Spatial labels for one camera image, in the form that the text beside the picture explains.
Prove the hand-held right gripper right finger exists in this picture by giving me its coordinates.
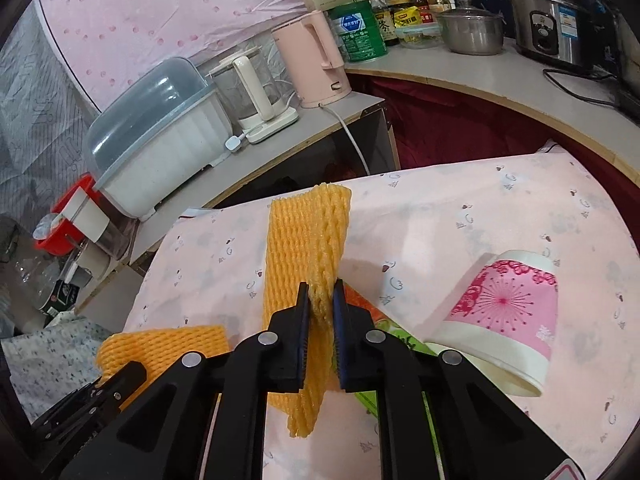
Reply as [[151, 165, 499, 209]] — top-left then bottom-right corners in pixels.
[[332, 279, 573, 480]]

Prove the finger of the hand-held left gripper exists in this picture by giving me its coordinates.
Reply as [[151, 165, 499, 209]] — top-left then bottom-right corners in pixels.
[[30, 360, 148, 466]]

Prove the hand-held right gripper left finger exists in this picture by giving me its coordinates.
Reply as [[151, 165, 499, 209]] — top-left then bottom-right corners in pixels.
[[59, 281, 308, 480]]

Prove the yellow-green snack bag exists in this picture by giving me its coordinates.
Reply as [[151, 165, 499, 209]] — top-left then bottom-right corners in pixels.
[[345, 285, 436, 417]]

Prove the orange foam net sleeve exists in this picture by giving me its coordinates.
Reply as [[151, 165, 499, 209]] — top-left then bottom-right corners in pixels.
[[95, 325, 231, 411], [261, 184, 353, 438]]

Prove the floral cloth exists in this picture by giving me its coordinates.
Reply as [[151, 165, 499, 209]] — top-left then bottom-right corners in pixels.
[[0, 310, 121, 411]]

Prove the dark tin can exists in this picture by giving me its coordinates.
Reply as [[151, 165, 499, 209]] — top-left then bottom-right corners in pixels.
[[42, 280, 83, 318]]

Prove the white mug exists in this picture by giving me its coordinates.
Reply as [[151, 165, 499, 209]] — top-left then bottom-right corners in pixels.
[[75, 247, 113, 282]]

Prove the clear plastic bottle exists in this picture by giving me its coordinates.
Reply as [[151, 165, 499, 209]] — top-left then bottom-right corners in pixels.
[[0, 255, 66, 311]]

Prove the pink printed tablecloth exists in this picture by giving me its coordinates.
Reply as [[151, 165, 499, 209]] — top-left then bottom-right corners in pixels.
[[122, 152, 640, 480]]

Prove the pink printed paper cup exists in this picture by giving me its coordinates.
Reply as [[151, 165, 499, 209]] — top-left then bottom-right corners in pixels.
[[425, 249, 560, 400]]

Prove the red plastic basin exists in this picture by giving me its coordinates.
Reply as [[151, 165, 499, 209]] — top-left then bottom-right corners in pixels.
[[34, 172, 101, 256]]

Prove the white blender cup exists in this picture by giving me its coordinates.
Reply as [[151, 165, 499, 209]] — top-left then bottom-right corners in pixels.
[[62, 190, 133, 263]]

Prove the white dish box grey lid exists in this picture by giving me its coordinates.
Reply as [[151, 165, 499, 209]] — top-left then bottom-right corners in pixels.
[[86, 56, 233, 221]]

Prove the dark red cloth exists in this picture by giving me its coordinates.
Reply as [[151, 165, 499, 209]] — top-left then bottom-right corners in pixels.
[[345, 72, 640, 181]]

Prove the pink electric kettle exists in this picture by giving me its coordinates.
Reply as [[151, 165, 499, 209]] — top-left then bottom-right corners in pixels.
[[271, 9, 352, 109]]

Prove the green tin can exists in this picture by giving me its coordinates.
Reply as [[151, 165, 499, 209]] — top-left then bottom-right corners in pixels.
[[328, 0, 390, 64]]

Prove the grey striped cloth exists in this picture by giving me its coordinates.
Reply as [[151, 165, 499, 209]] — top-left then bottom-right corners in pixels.
[[0, 0, 96, 216]]

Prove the glass food container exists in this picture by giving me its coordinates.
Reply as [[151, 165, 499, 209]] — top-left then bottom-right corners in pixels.
[[397, 22, 443, 51]]

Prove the small steel pot with lid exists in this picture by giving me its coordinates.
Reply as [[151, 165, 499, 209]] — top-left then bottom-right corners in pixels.
[[437, 0, 505, 56]]

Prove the pink dotted curtain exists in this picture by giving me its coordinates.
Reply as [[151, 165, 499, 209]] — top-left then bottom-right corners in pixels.
[[30, 0, 321, 111]]

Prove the steel rice cooker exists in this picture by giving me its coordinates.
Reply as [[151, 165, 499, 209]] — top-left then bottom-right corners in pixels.
[[504, 0, 608, 72]]

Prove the large steel pot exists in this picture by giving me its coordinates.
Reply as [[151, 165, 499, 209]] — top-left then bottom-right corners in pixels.
[[600, 0, 640, 88]]

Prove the white kettle cable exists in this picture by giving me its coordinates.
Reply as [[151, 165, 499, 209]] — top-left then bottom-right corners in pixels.
[[320, 104, 371, 177]]

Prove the glass kettle white handle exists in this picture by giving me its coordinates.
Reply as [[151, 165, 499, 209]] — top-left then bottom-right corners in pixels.
[[207, 45, 301, 145]]

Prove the black power cable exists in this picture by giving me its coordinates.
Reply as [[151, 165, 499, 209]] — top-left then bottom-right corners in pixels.
[[542, 67, 640, 112]]

